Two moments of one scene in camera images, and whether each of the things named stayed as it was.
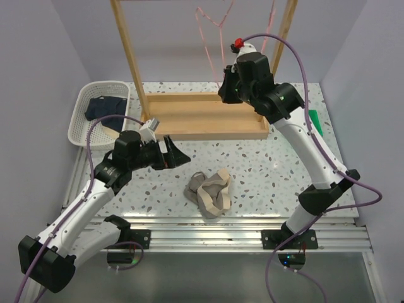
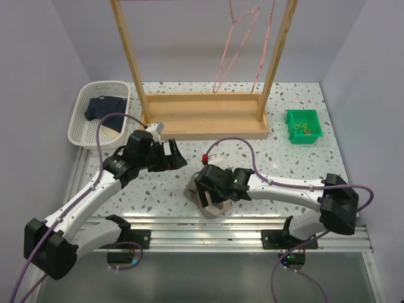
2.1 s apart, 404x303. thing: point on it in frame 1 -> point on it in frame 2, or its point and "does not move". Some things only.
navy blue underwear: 101,106 does not move
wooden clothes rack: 197,115 does not move
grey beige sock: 211,194 does not move
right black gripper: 225,91 -> 202,188
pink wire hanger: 269,26 does not move
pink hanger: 221,35 -> 256,11
